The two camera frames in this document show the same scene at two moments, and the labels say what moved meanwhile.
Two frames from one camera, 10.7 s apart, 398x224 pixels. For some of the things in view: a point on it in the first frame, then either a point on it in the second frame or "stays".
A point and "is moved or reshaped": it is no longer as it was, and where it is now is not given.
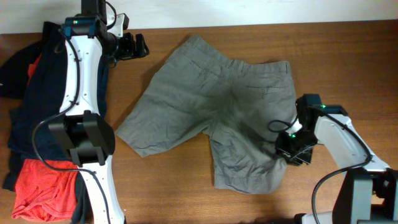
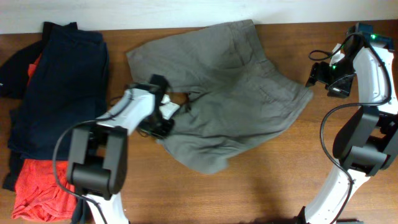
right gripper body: [297, 148] → [337, 79]
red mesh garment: [41, 193] stays
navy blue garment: [30, 137] stays
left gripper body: [123, 46] → [155, 123]
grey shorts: [196, 89] is moved or reshaped
